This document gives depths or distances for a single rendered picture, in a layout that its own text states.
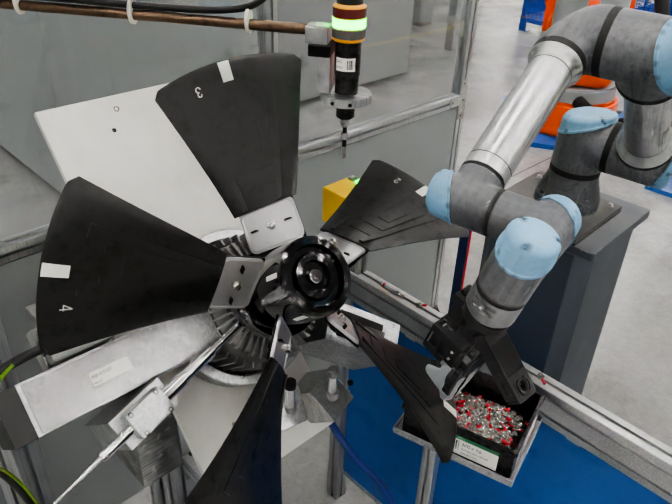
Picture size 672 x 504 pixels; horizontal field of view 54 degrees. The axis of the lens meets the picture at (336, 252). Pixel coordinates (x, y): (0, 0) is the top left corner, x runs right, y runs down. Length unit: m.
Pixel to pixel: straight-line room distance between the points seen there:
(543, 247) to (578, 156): 0.75
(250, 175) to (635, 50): 0.64
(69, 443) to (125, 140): 0.98
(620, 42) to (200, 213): 0.75
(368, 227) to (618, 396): 1.83
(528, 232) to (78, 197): 0.55
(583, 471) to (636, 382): 1.43
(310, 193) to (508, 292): 1.19
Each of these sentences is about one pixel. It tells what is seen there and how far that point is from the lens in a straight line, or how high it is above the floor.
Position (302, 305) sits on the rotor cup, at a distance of 0.91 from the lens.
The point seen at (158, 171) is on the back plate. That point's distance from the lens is 1.19.
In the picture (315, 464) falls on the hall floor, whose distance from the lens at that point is 2.29.
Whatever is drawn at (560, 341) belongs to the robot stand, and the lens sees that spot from 1.72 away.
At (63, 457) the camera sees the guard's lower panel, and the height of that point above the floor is 0.34.
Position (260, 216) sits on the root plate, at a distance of 1.00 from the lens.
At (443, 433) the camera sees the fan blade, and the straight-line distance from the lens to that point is 1.07.
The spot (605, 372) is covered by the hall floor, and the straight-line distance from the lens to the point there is 2.85.
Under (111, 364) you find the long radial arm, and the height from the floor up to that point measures 1.12.
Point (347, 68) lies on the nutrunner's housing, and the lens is 0.90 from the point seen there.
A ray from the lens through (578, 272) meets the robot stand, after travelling 1.61.
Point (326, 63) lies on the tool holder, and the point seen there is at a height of 1.50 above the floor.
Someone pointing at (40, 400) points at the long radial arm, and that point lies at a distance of 0.95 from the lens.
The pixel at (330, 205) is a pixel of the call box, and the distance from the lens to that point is 1.52.
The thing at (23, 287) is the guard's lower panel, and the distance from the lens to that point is 1.62.
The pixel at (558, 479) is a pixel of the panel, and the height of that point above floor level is 0.65.
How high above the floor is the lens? 1.75
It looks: 32 degrees down
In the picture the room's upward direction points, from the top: 2 degrees clockwise
